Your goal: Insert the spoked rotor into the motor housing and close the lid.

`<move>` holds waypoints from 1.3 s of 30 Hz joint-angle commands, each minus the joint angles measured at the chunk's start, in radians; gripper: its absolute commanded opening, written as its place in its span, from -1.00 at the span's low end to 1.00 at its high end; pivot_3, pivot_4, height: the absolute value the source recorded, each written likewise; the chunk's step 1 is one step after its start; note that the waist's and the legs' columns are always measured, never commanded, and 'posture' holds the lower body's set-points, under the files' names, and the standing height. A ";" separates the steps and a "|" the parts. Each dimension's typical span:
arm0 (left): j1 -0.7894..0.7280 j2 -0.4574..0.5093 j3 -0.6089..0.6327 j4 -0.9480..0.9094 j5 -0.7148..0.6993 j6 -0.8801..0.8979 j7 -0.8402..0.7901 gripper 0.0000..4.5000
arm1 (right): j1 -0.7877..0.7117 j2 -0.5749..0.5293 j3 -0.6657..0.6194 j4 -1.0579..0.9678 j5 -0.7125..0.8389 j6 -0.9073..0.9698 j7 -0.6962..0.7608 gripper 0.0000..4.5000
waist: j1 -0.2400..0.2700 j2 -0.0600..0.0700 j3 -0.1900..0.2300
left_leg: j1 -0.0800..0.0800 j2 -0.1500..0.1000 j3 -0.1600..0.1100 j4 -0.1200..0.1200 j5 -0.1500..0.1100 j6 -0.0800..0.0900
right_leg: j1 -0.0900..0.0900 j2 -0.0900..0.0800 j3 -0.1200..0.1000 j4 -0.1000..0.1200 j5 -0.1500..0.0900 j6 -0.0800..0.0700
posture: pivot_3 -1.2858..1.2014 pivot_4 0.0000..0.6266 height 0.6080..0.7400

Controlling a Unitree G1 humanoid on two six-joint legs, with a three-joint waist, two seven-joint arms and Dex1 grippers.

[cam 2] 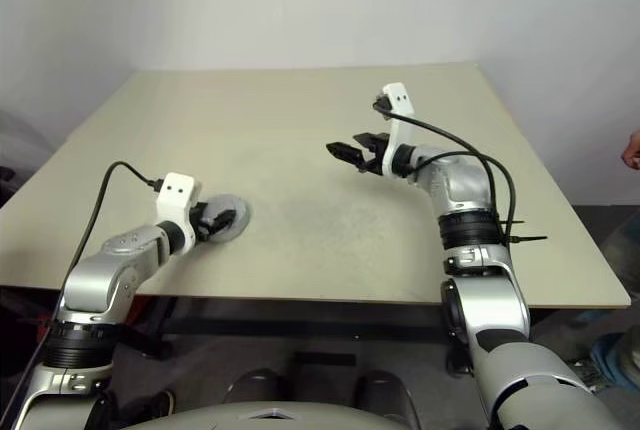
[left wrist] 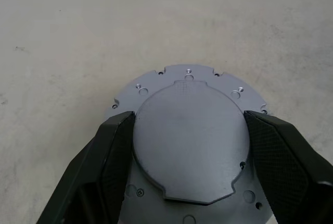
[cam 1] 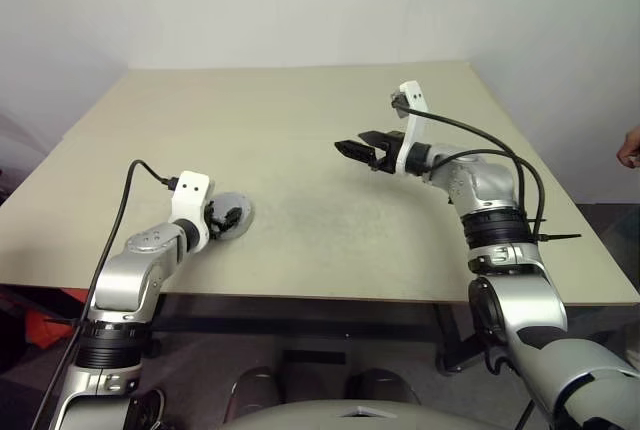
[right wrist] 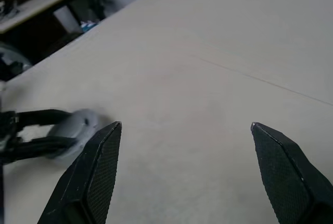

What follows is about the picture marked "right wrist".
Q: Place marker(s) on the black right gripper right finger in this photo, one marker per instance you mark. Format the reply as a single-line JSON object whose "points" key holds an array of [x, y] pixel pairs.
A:
{"points": [[291, 182]]}

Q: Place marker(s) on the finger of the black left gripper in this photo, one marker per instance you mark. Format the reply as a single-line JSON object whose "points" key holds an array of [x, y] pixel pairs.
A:
{"points": [[41, 117], [44, 147]]}

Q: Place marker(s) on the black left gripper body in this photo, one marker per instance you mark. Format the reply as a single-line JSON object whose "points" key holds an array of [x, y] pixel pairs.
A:
{"points": [[7, 135]]}

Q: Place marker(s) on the dark backpack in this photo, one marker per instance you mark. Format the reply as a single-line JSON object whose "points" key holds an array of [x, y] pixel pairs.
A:
{"points": [[101, 2]]}

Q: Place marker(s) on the blue and white item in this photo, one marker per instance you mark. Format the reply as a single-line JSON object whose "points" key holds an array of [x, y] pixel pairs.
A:
{"points": [[88, 25]]}

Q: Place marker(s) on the grey round motor lid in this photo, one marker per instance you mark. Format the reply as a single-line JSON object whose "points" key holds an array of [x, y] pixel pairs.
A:
{"points": [[78, 126]]}

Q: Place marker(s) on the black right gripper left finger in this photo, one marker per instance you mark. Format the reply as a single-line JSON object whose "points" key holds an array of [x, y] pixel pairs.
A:
{"points": [[88, 177]]}

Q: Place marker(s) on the dark side table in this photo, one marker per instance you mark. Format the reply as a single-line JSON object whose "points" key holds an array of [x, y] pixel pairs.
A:
{"points": [[39, 2]]}

